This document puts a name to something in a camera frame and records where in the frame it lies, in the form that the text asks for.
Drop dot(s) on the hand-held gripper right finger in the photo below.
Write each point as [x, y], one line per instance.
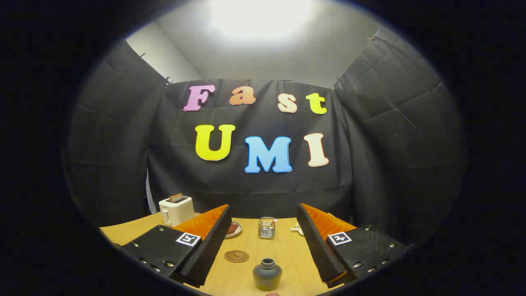
[318, 246]

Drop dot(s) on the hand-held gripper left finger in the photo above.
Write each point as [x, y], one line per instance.
[209, 250]

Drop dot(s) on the round brown coaster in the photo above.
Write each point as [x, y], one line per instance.
[236, 256]

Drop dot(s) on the silver bottle with green label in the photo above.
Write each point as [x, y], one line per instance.
[267, 275]

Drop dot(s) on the white divided dish with beans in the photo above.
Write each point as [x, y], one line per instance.
[299, 228]

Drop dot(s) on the white round plate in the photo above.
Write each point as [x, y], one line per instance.
[236, 234]

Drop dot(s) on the wooden table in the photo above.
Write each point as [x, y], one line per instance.
[287, 255]

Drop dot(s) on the white toaster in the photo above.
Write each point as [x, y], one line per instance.
[177, 211]

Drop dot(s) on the toast slice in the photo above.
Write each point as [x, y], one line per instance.
[176, 197]

